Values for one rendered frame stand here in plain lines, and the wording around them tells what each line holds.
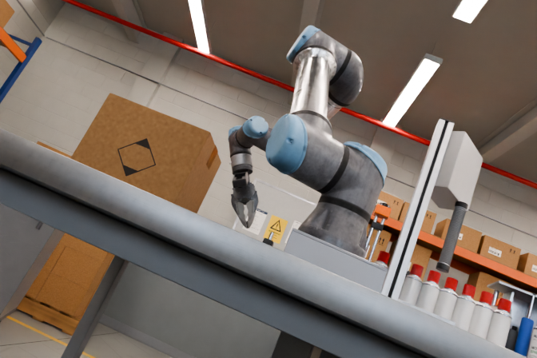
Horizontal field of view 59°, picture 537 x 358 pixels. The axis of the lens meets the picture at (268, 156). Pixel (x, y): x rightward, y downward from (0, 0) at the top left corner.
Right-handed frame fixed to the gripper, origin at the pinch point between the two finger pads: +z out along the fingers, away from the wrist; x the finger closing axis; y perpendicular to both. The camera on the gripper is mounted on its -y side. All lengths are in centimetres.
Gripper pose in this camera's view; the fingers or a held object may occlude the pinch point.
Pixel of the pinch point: (247, 224)
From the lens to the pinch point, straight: 156.0
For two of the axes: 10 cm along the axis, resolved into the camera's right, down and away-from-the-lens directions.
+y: 0.9, 3.7, 9.2
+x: -9.9, 1.4, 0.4
